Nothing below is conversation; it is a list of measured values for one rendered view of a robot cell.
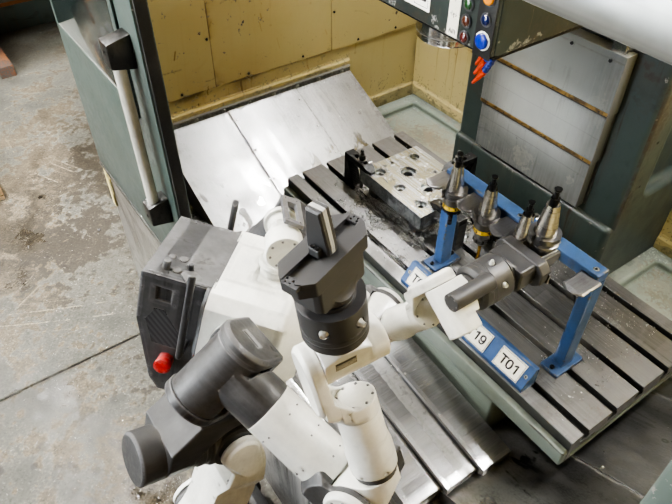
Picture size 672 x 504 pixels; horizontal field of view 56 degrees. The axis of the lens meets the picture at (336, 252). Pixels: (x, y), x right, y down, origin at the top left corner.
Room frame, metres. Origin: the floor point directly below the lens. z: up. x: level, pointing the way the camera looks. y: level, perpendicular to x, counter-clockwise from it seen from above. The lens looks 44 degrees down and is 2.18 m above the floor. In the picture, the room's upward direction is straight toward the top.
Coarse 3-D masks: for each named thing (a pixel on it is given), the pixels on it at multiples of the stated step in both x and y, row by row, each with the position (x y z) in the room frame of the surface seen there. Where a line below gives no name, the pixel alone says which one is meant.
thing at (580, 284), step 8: (584, 272) 0.95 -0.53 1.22; (568, 280) 0.92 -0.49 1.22; (576, 280) 0.92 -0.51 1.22; (584, 280) 0.92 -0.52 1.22; (592, 280) 0.92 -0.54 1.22; (568, 288) 0.90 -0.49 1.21; (576, 288) 0.90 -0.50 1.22; (584, 288) 0.90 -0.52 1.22; (592, 288) 0.90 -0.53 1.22; (584, 296) 0.88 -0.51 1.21
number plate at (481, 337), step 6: (474, 330) 1.01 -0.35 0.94; (480, 330) 1.01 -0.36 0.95; (486, 330) 1.00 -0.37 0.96; (468, 336) 1.01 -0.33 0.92; (474, 336) 1.00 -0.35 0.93; (480, 336) 1.00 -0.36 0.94; (486, 336) 0.99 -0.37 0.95; (492, 336) 0.98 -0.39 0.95; (474, 342) 0.99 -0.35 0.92; (480, 342) 0.98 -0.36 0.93; (486, 342) 0.98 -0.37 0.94; (480, 348) 0.97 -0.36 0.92
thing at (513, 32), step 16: (384, 0) 1.36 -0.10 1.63; (400, 0) 1.32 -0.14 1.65; (432, 0) 1.24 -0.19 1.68; (448, 0) 1.21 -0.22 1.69; (512, 0) 1.11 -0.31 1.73; (416, 16) 1.28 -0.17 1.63; (432, 16) 1.24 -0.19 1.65; (512, 16) 1.12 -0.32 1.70; (528, 16) 1.14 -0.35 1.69; (544, 16) 1.17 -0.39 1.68; (496, 32) 1.10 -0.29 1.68; (512, 32) 1.12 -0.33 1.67; (528, 32) 1.15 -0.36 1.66; (544, 32) 1.18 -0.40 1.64; (560, 32) 1.21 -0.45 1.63; (496, 48) 1.11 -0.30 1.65; (512, 48) 1.13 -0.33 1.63
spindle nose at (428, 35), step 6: (420, 24) 1.45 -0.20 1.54; (420, 30) 1.45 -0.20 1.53; (426, 30) 1.43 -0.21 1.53; (432, 30) 1.42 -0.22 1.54; (420, 36) 1.45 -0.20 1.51; (426, 36) 1.43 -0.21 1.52; (432, 36) 1.42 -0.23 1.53; (438, 36) 1.41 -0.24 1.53; (444, 36) 1.40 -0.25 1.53; (426, 42) 1.43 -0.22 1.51; (432, 42) 1.42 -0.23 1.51; (438, 42) 1.41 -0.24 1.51; (444, 42) 1.41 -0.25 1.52; (450, 42) 1.40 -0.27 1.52; (456, 42) 1.40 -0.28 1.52
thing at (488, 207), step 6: (486, 192) 1.13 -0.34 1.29; (492, 192) 1.13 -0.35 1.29; (486, 198) 1.13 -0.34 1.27; (492, 198) 1.12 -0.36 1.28; (480, 204) 1.14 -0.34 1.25; (486, 204) 1.12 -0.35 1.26; (492, 204) 1.12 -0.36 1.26; (480, 210) 1.13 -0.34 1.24; (486, 210) 1.12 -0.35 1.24; (492, 210) 1.12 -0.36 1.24; (486, 216) 1.12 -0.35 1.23; (492, 216) 1.12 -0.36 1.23
